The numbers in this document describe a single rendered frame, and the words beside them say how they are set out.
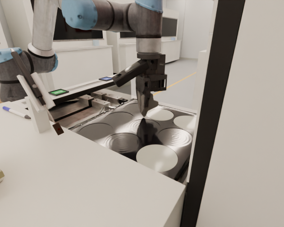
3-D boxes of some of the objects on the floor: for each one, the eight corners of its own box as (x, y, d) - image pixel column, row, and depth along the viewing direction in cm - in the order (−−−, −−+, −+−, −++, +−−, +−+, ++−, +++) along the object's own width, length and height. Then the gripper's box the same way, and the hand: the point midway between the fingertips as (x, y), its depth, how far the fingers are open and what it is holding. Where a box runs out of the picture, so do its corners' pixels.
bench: (180, 61, 794) (185, 11, 708) (162, 66, 659) (164, 6, 574) (159, 59, 849) (162, 12, 763) (139, 64, 714) (138, 8, 629)
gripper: (170, 54, 50) (166, 118, 59) (156, 51, 58) (154, 108, 67) (143, 55, 47) (143, 123, 56) (132, 52, 55) (133, 112, 64)
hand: (142, 113), depth 60 cm, fingers closed
